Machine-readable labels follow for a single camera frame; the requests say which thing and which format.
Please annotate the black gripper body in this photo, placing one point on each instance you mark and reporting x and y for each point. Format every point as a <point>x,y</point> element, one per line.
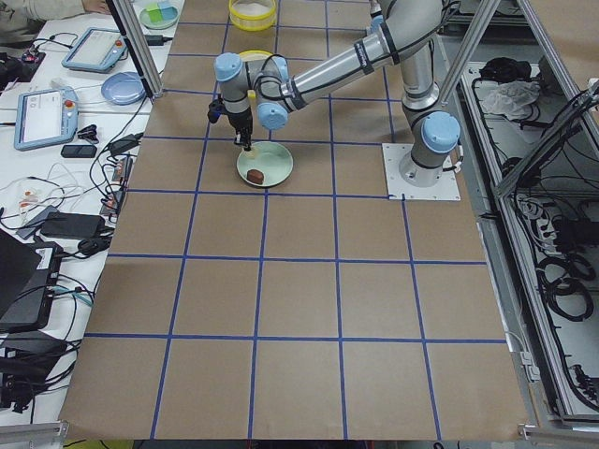
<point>240,122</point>

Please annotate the side yellow-rimmed bamboo steamer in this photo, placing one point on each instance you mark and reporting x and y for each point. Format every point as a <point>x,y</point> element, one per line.
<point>252,15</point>

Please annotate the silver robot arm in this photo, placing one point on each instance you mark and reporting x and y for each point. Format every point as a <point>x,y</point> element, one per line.
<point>401,34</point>

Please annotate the centre yellow-rimmed bamboo steamer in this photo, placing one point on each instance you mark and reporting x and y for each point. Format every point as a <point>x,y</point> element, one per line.
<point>255,55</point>

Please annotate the light green plate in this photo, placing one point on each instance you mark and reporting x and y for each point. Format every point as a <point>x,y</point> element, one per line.
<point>273,159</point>

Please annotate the brown bun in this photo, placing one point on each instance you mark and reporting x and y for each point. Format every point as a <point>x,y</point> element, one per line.
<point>255,176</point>

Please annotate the blue plate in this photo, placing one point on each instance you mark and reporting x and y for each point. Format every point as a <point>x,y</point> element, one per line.
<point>124,88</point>

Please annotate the plate with coloured blocks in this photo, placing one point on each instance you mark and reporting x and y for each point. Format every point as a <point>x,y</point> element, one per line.
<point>159,15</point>

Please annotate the far teach pendant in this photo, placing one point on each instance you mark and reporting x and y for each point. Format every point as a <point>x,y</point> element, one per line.
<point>97,50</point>

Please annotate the teach pendant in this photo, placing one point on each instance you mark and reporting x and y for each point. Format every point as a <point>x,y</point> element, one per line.
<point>97,50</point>
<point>46,118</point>

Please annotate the near teach pendant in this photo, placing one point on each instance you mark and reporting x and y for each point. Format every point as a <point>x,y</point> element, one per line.
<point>46,118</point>

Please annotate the black power adapter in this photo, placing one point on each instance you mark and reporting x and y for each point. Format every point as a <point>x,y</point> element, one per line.
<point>72,225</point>

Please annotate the black laptop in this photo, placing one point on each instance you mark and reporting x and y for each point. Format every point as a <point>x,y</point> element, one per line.
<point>29,271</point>

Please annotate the aluminium frame post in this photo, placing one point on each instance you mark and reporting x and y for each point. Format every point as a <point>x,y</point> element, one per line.
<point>128,24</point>

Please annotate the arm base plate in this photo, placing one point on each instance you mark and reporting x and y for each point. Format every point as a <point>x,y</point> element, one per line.
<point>407,181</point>

